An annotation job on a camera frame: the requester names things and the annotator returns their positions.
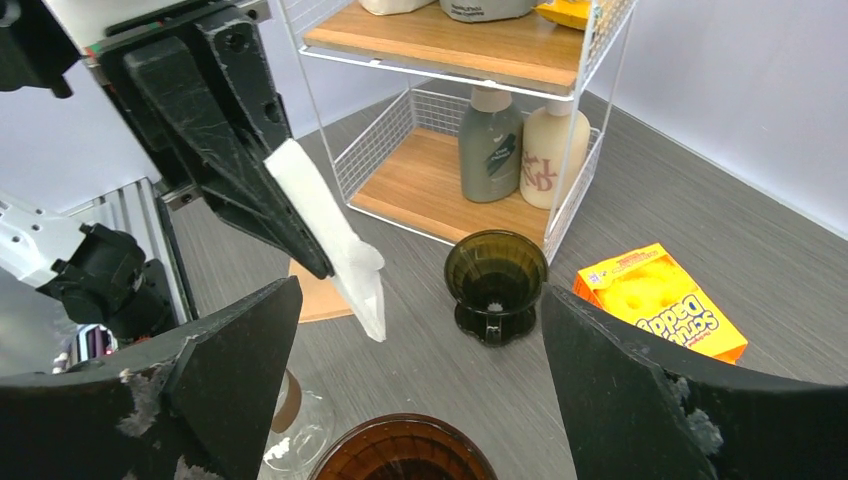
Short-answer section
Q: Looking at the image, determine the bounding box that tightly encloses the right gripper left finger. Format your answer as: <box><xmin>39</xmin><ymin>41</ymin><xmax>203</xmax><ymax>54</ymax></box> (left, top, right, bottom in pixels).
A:
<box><xmin>1</xmin><ymin>276</ymin><xmax>302</xmax><ymax>479</ymax></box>

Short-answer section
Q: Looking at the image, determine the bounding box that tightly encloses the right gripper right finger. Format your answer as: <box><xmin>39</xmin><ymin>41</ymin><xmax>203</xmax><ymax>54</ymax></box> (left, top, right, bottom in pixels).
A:
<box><xmin>540</xmin><ymin>284</ymin><xmax>847</xmax><ymax>479</ymax></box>

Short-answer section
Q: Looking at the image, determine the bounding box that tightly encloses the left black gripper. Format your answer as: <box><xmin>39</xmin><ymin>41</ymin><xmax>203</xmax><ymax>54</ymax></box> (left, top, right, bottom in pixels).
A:
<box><xmin>1</xmin><ymin>1</ymin><xmax>333</xmax><ymax>278</ymax></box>

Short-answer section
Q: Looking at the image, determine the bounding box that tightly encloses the amber brown glass dripper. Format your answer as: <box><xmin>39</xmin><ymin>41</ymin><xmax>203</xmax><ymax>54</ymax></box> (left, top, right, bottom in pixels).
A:
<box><xmin>309</xmin><ymin>413</ymin><xmax>497</xmax><ymax>480</ymax></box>

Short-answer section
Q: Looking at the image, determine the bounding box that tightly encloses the white paper coffee filter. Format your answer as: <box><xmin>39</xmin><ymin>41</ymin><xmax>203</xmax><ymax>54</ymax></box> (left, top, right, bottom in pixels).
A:
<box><xmin>264</xmin><ymin>139</ymin><xmax>387</xmax><ymax>342</ymax></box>

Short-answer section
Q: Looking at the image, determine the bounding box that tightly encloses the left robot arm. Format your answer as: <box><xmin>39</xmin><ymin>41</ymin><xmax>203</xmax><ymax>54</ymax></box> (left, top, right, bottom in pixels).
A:
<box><xmin>1</xmin><ymin>1</ymin><xmax>335</xmax><ymax>347</ymax></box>

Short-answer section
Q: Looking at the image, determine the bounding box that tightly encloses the brown paper coffee filter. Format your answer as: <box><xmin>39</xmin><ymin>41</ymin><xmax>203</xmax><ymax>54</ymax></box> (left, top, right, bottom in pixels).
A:
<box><xmin>289</xmin><ymin>260</ymin><xmax>353</xmax><ymax>323</ymax></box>

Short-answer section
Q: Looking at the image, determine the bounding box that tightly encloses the dark green glass dripper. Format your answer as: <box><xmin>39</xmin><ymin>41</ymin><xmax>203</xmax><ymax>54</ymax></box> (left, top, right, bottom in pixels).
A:
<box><xmin>443</xmin><ymin>229</ymin><xmax>549</xmax><ymax>347</ymax></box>

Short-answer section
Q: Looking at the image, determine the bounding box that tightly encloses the clear glass carafe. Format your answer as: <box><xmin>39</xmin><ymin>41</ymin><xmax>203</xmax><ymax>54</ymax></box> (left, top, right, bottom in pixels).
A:
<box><xmin>258</xmin><ymin>370</ymin><xmax>336</xmax><ymax>479</ymax></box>

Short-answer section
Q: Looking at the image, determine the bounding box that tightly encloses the orange sponge box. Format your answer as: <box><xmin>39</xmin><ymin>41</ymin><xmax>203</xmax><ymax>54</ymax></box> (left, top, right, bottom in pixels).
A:
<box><xmin>572</xmin><ymin>243</ymin><xmax>748</xmax><ymax>365</ymax></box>

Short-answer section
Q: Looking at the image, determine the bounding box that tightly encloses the white cup on shelf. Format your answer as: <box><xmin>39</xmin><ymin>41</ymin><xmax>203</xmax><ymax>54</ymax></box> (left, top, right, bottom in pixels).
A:
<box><xmin>358</xmin><ymin>0</ymin><xmax>434</xmax><ymax>16</ymax></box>

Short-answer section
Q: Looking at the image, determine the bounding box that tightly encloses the cream pump bottle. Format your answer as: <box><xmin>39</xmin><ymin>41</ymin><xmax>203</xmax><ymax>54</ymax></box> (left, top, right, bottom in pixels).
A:
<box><xmin>519</xmin><ymin>100</ymin><xmax>591</xmax><ymax>210</ymax></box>

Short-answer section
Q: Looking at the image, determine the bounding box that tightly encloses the cartoon printed round tin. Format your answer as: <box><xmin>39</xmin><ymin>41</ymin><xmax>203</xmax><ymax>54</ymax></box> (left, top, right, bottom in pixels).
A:
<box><xmin>439</xmin><ymin>0</ymin><xmax>539</xmax><ymax>23</ymax></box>

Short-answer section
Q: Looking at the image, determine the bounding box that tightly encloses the grey green pump bottle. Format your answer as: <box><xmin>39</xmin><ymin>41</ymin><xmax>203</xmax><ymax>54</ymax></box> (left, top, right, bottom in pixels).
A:
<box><xmin>458</xmin><ymin>86</ymin><xmax>524</xmax><ymax>203</ymax></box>

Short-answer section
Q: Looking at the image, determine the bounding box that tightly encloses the yellow snack bag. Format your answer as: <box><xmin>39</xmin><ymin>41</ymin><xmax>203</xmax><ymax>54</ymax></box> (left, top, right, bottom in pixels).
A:
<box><xmin>534</xmin><ymin>0</ymin><xmax>592</xmax><ymax>31</ymax></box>

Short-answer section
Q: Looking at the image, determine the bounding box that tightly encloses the white wire wooden shelf rack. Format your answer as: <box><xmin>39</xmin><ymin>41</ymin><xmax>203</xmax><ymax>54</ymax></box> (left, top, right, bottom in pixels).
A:
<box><xmin>280</xmin><ymin>1</ymin><xmax>635</xmax><ymax>260</ymax></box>

